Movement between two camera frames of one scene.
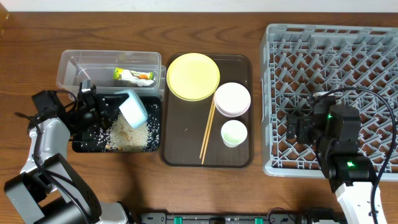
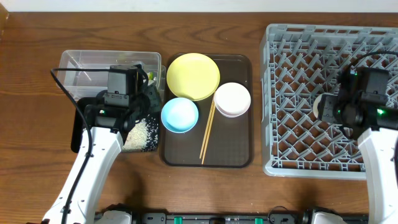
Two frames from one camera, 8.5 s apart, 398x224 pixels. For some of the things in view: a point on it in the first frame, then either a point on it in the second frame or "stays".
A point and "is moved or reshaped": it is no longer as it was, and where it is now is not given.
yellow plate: (193, 76) stays
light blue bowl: (133, 109) is moved or reshaped
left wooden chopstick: (207, 126) stays
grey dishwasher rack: (357, 65) stays
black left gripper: (106, 109) to (150, 96)
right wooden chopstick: (209, 129) stays
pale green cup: (234, 132) is moved or reshaped
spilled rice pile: (124, 137) stays
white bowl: (232, 99) stays
